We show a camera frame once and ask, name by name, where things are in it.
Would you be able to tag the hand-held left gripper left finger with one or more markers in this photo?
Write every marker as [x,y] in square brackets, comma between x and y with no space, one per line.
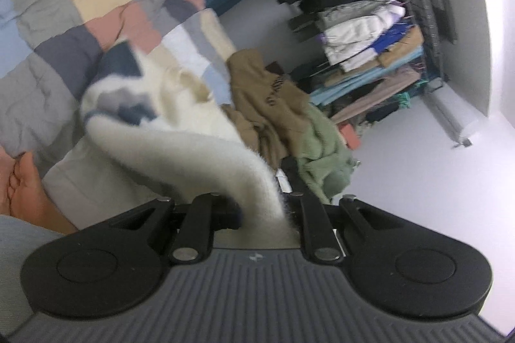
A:
[225,214]

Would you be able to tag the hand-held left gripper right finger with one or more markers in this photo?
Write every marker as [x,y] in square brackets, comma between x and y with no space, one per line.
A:
[295,182]

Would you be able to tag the white fluffy sweater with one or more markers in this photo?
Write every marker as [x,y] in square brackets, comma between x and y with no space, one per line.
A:
[193,153]

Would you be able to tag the green fleece garment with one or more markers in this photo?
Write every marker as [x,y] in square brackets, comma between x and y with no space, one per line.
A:
[322,141]

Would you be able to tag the salmon pink cloth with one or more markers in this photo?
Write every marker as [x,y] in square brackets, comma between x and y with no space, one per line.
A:
[351,135]

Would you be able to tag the brown hoodie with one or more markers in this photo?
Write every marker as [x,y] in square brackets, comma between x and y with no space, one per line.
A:
[257,89]

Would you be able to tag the light blue hanging garment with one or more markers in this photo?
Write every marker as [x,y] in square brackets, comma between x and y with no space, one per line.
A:
[362,79]

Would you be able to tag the pale pink hanging garment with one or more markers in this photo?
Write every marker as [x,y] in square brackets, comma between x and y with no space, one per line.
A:
[386,89]

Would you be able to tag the teal green hanging garment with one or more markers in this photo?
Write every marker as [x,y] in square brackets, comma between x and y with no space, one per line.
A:
[404,99]

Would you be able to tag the white puffer jacket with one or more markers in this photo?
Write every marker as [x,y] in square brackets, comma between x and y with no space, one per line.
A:
[354,37]

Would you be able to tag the white air conditioner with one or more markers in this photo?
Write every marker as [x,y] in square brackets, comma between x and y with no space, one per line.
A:
[454,113]

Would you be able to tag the royal blue hanging garment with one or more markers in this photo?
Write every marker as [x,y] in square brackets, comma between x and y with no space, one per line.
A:
[392,37]

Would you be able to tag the grey furry coat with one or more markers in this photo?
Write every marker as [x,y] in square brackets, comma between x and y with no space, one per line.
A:
[346,15]

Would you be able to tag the tan hanging garment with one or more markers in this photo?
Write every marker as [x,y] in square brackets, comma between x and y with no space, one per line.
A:
[406,45]

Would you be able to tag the person's bare foot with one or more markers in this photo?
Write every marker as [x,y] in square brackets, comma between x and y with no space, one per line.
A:
[28,190]

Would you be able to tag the person's grey trouser leg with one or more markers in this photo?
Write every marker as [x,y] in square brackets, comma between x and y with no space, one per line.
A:
[16,254]

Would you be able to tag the patchwork blanket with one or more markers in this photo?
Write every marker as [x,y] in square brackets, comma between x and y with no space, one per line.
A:
[48,25]

